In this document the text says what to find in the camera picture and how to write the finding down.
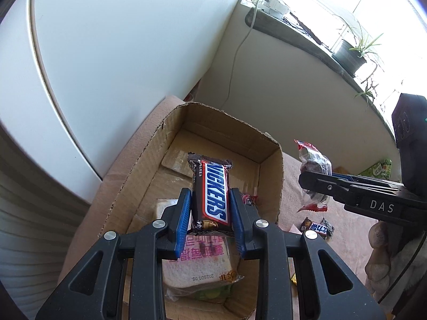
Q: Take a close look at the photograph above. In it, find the black cable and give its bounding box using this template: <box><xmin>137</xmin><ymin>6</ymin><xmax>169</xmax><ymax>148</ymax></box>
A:
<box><xmin>282</xmin><ymin>10</ymin><xmax>331</xmax><ymax>49</ymax></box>

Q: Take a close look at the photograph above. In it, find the potted spider plant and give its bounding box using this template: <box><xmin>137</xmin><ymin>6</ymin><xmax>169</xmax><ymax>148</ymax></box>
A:
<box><xmin>332</xmin><ymin>20</ymin><xmax>384</xmax><ymax>107</ymax></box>

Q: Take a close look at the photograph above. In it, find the white power adapter box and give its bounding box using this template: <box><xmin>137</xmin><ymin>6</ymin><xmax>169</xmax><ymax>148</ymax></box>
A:
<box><xmin>258</xmin><ymin>0</ymin><xmax>289</xmax><ymax>15</ymax></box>

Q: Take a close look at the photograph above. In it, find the white cable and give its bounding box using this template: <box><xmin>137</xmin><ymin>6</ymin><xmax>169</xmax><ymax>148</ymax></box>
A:
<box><xmin>223</xmin><ymin>7</ymin><xmax>259</xmax><ymax>107</ymax></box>

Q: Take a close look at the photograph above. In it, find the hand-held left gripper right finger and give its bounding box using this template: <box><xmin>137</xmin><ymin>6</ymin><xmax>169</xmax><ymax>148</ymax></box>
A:
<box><xmin>230</xmin><ymin>187</ymin><xmax>388</xmax><ymax>320</ymax></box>

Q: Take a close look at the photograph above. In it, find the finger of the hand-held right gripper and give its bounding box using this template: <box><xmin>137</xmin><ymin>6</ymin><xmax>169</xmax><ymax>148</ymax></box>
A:
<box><xmin>298</xmin><ymin>172</ymin><xmax>402</xmax><ymax>207</ymax></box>
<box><xmin>330</xmin><ymin>173</ymin><xmax>401</xmax><ymax>186</ymax></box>

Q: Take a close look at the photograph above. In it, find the white cabinet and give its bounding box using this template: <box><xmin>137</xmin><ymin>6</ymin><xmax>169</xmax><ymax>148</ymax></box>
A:
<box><xmin>0</xmin><ymin>0</ymin><xmax>244</xmax><ymax>204</ymax></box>

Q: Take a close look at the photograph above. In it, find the green paper box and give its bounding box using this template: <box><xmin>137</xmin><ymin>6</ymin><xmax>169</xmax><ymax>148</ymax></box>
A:
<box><xmin>358</xmin><ymin>158</ymin><xmax>392</xmax><ymax>179</ymax></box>

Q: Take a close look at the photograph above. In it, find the grey windowsill cover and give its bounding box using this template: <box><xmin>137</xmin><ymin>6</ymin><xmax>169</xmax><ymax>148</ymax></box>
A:
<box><xmin>244</xmin><ymin>8</ymin><xmax>397</xmax><ymax>141</ymax></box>

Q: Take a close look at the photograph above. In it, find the large brown chocolate bar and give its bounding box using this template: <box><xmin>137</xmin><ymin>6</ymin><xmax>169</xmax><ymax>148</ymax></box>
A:
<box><xmin>187</xmin><ymin>151</ymin><xmax>233</xmax><ymax>235</ymax></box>

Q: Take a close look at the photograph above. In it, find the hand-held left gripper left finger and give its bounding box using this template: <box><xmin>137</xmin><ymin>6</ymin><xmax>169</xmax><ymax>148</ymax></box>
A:
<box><xmin>35</xmin><ymin>187</ymin><xmax>194</xmax><ymax>320</ymax></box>

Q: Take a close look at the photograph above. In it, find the brown cardboard box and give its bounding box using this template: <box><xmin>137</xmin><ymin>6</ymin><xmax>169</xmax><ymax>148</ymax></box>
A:
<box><xmin>100</xmin><ymin>102</ymin><xmax>284</xmax><ymax>320</ymax></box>

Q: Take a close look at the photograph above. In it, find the person's right hand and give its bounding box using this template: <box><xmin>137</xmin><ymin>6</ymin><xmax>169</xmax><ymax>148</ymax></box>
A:
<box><xmin>365</xmin><ymin>222</ymin><xmax>417</xmax><ymax>307</ymax></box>

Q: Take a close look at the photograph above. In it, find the small brown chocolate bar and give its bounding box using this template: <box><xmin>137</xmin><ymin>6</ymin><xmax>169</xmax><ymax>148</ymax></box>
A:
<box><xmin>300</xmin><ymin>217</ymin><xmax>335</xmax><ymax>239</ymax></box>

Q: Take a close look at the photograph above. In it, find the green jelly cup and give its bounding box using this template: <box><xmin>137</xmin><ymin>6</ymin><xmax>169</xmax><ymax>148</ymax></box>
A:
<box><xmin>197</xmin><ymin>287</ymin><xmax>231</xmax><ymax>304</ymax></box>

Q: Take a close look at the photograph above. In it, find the white ribbed panel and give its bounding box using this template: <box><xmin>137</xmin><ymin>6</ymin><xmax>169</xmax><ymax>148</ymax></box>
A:
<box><xmin>0</xmin><ymin>130</ymin><xmax>97</xmax><ymax>320</ymax></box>

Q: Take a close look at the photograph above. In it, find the packaged bread slice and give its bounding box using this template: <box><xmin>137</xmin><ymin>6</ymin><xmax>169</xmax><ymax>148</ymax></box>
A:
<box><xmin>155</xmin><ymin>198</ymin><xmax>244</xmax><ymax>304</ymax></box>

